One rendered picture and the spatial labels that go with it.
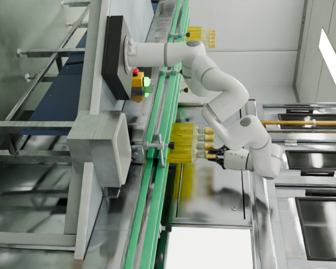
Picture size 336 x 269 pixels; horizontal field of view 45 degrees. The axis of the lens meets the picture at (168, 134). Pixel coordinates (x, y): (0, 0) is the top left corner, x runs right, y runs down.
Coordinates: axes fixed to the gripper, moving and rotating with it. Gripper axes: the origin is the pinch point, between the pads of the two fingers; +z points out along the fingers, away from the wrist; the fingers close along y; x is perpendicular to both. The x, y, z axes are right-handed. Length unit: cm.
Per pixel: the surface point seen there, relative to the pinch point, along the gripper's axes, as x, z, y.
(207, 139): -8.8, 4.9, 0.9
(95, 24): -4, 50, 53
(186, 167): -2.3, 13.4, -12.5
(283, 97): -560, 14, -305
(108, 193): 40.0, 29.3, 6.1
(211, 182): 3.9, -0.4, -12.6
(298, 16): -605, 10, -161
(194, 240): 36.7, -3.1, -12.6
